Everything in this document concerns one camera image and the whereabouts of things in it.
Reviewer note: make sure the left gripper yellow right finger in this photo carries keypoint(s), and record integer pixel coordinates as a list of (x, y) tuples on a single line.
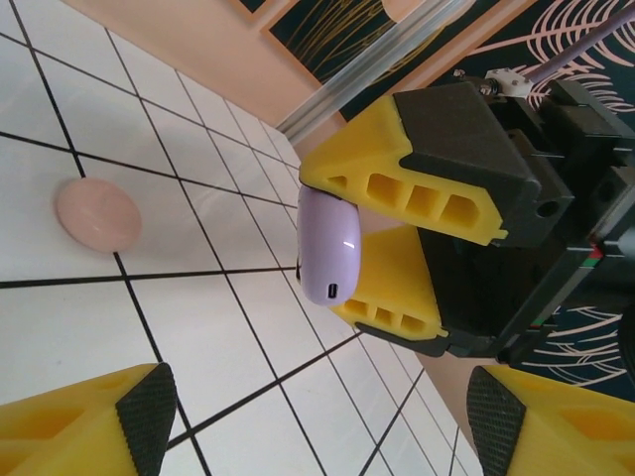
[(570, 431)]

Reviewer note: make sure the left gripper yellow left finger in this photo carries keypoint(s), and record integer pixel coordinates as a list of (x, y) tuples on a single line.
[(74, 431)]

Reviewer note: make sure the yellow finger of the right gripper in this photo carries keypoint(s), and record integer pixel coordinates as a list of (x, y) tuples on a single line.
[(446, 149), (397, 277)]

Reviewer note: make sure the purple earbud charging case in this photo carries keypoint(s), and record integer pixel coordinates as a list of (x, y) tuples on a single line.
[(327, 248)]

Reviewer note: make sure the pink earbud charging case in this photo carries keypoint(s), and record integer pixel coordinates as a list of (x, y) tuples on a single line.
[(96, 215)]

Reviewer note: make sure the aluminium corner post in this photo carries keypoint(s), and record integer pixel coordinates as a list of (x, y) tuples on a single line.
[(347, 89)]

